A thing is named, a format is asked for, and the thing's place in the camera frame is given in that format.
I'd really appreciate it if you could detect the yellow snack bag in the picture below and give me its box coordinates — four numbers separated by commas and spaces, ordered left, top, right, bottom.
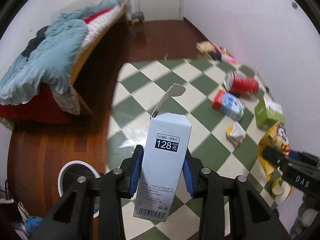
257, 122, 290, 181

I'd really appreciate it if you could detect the orange peel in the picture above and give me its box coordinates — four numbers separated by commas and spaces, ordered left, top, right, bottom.
271, 177, 285, 196

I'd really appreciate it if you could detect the white blue carton box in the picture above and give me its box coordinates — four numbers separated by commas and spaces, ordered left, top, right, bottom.
133, 83, 192, 222

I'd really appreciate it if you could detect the green tissue box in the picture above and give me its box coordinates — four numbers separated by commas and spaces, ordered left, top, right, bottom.
254, 96, 285, 130

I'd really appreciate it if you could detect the white wrapper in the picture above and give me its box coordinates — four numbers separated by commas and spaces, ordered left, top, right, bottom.
226, 121, 246, 147

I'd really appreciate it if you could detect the white round trash bin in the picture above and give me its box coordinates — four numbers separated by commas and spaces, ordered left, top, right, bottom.
53, 160, 101, 224

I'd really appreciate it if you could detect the red blue milk carton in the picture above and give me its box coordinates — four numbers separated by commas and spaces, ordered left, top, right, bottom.
212, 89, 245, 121

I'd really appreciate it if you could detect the wooden bed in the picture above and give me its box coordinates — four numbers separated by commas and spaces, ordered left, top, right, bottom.
1, 0, 128, 129

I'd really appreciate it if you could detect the red bed sheet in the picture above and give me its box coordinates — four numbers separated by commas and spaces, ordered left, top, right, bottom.
1, 83, 72, 124

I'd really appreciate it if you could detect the pink toy pile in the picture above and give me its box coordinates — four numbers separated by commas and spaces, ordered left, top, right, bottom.
196, 41, 240, 64

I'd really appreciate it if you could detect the light blue blanket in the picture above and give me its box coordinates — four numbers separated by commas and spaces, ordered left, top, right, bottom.
1, 0, 123, 105

